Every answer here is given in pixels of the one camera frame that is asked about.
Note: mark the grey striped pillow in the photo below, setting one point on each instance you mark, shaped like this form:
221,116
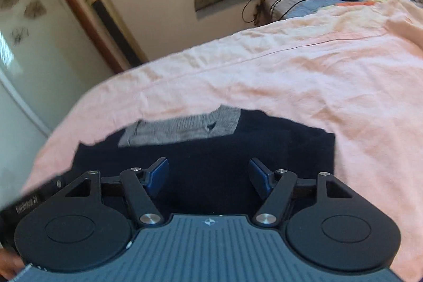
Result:
307,3

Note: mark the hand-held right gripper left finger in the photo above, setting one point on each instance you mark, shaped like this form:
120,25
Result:
157,175

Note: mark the gold tower air conditioner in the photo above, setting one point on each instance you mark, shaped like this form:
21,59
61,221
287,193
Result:
112,24

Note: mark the person's left hand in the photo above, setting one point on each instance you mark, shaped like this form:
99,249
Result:
8,264

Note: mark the grey and navy knit sweater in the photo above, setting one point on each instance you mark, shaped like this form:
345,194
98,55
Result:
205,169

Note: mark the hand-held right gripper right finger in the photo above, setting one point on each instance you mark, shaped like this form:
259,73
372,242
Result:
259,177

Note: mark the pink blanket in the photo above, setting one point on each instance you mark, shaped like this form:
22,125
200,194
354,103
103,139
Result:
297,70

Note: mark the wooden door frame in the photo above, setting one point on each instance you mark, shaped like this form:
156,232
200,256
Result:
72,1

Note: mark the orange cloth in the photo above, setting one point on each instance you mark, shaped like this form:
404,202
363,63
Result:
355,3

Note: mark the white patterned wardrobe door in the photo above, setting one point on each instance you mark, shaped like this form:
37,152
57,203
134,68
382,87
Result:
39,54

